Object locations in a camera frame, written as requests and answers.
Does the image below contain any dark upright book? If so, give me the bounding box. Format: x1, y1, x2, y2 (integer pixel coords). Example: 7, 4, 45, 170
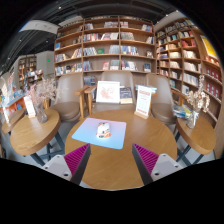
119, 86, 134, 105

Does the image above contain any round wooden side table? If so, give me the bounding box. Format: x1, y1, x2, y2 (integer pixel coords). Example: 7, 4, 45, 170
1, 108, 27, 135
9, 108, 66, 167
173, 116, 218, 167

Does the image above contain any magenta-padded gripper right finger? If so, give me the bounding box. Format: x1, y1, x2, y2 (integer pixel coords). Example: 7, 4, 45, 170
131, 143, 184, 186

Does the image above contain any small distant wooden bookshelf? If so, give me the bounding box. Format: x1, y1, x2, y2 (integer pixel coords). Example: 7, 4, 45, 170
17, 54, 38, 88

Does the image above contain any white red sign wooden stand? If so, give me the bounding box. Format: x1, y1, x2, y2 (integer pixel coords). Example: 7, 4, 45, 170
133, 84, 153, 120

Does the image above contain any white orange black computer mouse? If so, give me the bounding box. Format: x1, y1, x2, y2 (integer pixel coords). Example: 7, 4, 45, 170
95, 121, 112, 140

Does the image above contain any glass vase with dried flowers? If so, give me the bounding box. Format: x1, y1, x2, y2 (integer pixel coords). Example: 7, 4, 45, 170
185, 74, 211, 130

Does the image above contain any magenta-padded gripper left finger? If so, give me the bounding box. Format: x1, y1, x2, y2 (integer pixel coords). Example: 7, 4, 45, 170
41, 143, 92, 186

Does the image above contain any small white card sign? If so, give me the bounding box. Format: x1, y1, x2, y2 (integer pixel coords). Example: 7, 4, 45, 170
23, 95, 37, 119

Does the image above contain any brown padded wooden armchair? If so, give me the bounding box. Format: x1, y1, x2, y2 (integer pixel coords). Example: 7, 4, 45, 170
49, 72, 88, 123
83, 70, 138, 114
145, 73, 179, 126

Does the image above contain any pink blue gradient mouse pad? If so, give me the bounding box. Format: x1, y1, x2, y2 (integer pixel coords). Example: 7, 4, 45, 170
71, 117, 128, 150

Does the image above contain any wide wooden bookshelf unit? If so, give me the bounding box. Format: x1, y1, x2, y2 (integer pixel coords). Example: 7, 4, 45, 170
53, 14, 157, 78

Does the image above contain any white framed floral picture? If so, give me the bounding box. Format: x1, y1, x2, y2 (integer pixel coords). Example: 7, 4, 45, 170
95, 80, 121, 104

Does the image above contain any glass vase with pink flowers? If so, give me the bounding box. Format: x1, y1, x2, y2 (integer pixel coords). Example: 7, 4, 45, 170
25, 78, 58, 124

